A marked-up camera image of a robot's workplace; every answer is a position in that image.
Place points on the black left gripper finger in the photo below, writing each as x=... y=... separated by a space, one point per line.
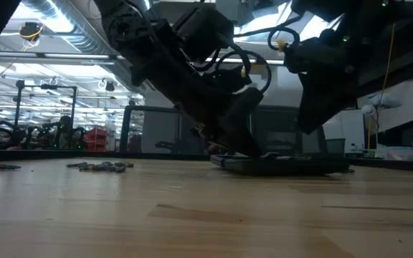
x=242 y=138

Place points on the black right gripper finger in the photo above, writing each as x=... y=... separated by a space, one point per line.
x=330 y=100

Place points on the blue-banded screwdriver bit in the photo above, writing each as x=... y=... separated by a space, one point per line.
x=119 y=168

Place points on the green-banded screwdriver bit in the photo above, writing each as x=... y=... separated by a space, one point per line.
x=8 y=166

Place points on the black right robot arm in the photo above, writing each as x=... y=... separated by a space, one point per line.
x=353 y=14

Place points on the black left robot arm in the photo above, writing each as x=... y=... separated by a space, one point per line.
x=138 y=25

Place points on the black background robot arm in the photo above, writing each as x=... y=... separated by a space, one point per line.
x=2 y=136

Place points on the black mesh office chair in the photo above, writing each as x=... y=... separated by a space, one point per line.
x=124 y=129
x=282 y=129

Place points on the grey waste bin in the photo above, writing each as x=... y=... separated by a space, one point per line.
x=335 y=145

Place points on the white lamp on stand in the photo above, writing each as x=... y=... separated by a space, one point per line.
x=382 y=101

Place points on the red storage rack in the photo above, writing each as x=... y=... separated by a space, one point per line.
x=97 y=139

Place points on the person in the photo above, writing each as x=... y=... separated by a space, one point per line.
x=64 y=132

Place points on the black ceiling device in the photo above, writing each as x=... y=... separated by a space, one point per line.
x=30 y=30

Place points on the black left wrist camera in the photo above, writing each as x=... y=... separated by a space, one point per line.
x=229 y=79

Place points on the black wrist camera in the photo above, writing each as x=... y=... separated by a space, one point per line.
x=229 y=79
x=296 y=53

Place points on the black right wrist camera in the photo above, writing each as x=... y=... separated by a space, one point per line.
x=296 y=53

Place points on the silver ceiling air duct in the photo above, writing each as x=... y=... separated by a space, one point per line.
x=66 y=28

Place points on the black gantry frame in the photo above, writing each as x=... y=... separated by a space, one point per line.
x=45 y=87

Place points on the ceiling light rail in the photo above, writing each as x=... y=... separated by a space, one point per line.
x=48 y=55

